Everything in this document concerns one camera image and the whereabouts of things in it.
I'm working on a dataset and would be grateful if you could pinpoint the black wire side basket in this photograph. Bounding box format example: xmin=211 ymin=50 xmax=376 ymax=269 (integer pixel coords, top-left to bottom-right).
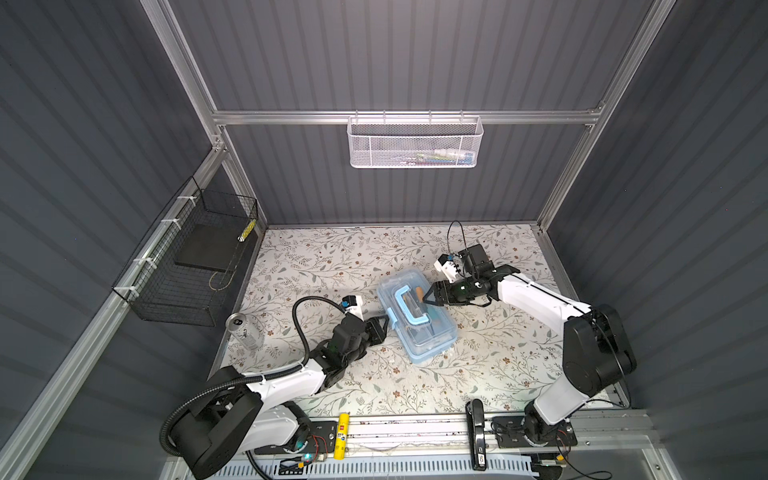
xmin=113 ymin=178 xmax=259 ymax=327

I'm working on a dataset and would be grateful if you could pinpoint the white wire wall basket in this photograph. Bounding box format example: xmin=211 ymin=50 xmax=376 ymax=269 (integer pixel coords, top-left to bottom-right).
xmin=346 ymin=115 xmax=484 ymax=169

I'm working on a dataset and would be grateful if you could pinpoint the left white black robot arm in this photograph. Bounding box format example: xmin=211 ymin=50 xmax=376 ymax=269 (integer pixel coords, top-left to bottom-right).
xmin=159 ymin=295 xmax=390 ymax=479

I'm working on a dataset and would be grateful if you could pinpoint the white perforated cable tray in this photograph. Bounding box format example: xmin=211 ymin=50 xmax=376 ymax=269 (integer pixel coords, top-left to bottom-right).
xmin=179 ymin=455 xmax=541 ymax=480

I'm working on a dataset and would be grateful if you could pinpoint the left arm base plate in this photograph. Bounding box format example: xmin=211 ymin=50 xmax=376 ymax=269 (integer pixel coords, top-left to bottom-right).
xmin=254 ymin=420 xmax=338 ymax=456

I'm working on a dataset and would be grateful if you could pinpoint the blue plastic tool box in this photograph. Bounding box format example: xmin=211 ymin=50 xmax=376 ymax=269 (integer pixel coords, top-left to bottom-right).
xmin=376 ymin=268 xmax=458 ymax=364

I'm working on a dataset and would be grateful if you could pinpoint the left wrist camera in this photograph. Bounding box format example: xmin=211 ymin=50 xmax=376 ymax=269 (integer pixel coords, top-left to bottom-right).
xmin=341 ymin=295 xmax=364 ymax=320

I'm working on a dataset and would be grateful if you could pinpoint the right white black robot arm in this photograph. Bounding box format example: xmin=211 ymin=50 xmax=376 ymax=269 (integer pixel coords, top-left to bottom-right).
xmin=423 ymin=244 xmax=637 ymax=446

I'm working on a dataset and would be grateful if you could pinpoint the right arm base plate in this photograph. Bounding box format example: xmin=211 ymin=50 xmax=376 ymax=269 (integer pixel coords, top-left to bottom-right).
xmin=490 ymin=415 xmax=578 ymax=449

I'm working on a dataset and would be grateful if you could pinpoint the aluminium front rail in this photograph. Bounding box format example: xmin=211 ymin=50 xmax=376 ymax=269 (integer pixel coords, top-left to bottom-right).
xmin=173 ymin=412 xmax=655 ymax=458

